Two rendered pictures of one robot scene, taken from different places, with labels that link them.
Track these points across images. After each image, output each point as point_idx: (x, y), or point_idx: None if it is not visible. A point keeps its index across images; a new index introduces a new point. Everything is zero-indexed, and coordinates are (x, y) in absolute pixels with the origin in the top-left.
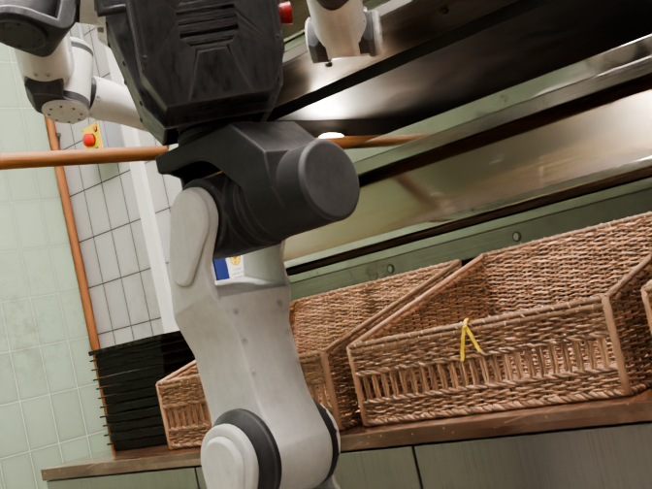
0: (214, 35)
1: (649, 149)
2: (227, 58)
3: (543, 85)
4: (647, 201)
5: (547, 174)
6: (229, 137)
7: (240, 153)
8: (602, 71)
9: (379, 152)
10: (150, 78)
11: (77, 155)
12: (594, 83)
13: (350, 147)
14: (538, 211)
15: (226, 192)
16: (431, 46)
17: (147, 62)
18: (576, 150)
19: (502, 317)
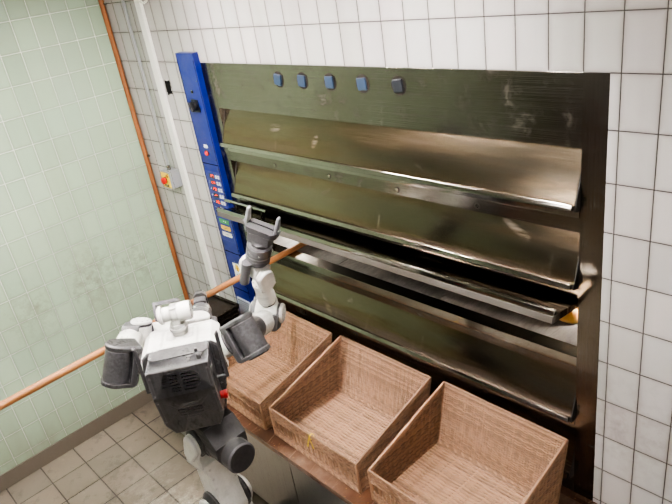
0: (194, 413)
1: (408, 342)
2: (200, 418)
3: (371, 289)
4: (406, 355)
5: (369, 323)
6: (203, 435)
7: (207, 443)
8: (394, 300)
9: (301, 266)
10: (169, 427)
11: None
12: (391, 302)
13: (289, 256)
14: None
15: (203, 444)
16: (329, 225)
17: (167, 423)
18: (381, 321)
19: (322, 444)
